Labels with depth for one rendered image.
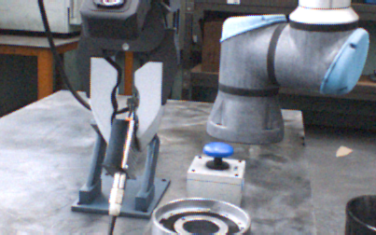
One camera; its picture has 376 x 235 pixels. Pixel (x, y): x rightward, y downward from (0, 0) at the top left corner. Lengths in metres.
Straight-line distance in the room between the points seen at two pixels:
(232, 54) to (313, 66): 0.15
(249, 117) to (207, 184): 0.32
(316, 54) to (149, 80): 0.47
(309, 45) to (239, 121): 0.19
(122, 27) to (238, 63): 0.59
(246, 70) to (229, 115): 0.09
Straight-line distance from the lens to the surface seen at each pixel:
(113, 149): 0.51
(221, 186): 0.70
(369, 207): 1.92
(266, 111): 1.01
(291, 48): 0.95
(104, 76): 0.52
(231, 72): 1.00
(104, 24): 0.42
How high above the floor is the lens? 1.08
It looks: 13 degrees down
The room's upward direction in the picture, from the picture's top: 3 degrees clockwise
